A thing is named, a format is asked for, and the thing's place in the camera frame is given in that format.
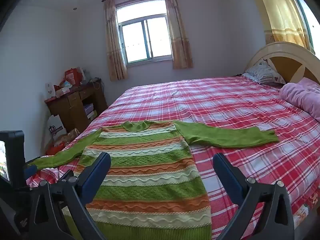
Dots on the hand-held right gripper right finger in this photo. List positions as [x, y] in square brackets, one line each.
[226, 180]

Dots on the striped floral pillow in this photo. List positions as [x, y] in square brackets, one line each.
[265, 73]

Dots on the white printed card box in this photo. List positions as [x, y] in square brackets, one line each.
[50, 90]

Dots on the white flat box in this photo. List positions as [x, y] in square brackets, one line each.
[92, 115]

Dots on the cream wooden bed headboard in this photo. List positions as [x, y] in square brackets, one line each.
[282, 55]

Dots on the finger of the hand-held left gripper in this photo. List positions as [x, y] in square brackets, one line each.
[31, 170]

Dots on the bed with red plaid sheet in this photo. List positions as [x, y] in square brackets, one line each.
[237, 105]

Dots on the sliding glass window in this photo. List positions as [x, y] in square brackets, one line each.
[135, 42]

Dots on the red gift bag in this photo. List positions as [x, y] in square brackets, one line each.
[72, 76]

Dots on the white paper shopping bag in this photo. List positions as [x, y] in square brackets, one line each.
[56, 128]

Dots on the brown wooden desk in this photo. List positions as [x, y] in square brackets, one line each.
[72, 110]

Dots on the brown floral bag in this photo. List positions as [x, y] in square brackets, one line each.
[70, 136]

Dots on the yellow sheer curtain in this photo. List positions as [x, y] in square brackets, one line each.
[280, 10]

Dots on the red plastic bag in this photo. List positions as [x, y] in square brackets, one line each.
[53, 150]

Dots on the pink gift box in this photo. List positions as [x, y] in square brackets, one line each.
[62, 92]

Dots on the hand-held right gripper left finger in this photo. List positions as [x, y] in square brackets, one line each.
[97, 180]

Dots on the purple flat box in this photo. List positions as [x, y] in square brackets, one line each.
[88, 108]

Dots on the beige patterned curtain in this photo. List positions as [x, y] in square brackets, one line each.
[178, 35]
[115, 45]

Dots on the green orange striped knit sweater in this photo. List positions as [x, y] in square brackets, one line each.
[150, 160]

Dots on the white plastic bag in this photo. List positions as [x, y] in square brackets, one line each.
[85, 75]

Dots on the pink fleece blanket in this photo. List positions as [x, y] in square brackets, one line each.
[300, 95]

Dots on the large side window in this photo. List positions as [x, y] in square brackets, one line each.
[303, 12]

